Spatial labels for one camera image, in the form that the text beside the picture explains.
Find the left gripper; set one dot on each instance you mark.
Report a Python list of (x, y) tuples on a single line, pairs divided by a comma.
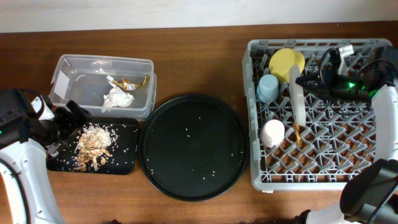
[(71, 124)]

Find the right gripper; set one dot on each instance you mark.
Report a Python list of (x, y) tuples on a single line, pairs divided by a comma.
[(324, 84)]

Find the grey plate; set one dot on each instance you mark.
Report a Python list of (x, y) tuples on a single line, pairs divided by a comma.
[(297, 97)]

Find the food scraps and rice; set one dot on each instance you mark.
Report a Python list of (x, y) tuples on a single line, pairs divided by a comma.
[(90, 148)]

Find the yellow bowl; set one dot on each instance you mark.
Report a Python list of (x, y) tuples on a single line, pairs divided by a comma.
[(283, 60)]

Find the blue cup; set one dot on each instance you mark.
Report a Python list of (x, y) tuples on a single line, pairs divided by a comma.
[(267, 89)]

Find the white tissue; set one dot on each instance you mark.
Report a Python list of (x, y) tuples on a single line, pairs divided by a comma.
[(117, 98)]

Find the wooden chopstick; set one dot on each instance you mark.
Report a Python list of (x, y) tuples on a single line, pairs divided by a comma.
[(298, 137)]

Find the pink cup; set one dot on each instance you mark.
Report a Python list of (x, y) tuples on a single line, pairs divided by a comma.
[(272, 133)]

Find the gold foil wrapper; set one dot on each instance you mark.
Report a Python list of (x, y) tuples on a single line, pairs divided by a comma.
[(125, 84)]

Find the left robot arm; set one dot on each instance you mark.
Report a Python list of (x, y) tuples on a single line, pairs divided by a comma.
[(31, 130)]

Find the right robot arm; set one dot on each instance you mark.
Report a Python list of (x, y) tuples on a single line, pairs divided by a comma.
[(371, 196)]

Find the grey dishwasher rack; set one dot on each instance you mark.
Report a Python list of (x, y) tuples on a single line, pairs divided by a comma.
[(338, 141)]

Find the white label on bin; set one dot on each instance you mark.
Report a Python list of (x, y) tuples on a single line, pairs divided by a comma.
[(61, 85)]

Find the clear plastic bin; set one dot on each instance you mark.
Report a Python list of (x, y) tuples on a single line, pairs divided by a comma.
[(88, 84)]

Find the black rectangular tray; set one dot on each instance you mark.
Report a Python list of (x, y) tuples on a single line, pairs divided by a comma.
[(124, 154)]

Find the round black tray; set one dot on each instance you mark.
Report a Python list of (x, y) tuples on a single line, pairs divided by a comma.
[(193, 148)]

